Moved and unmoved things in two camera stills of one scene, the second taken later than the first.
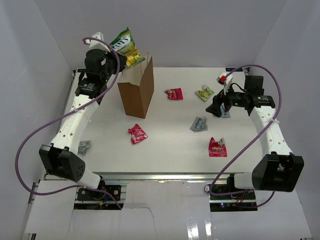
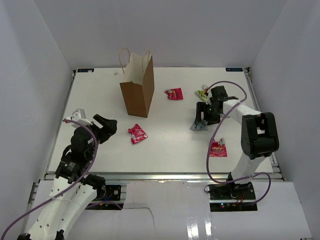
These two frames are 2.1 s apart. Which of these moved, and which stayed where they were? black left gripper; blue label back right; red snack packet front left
Moved: black left gripper
Stayed: blue label back right; red snack packet front left
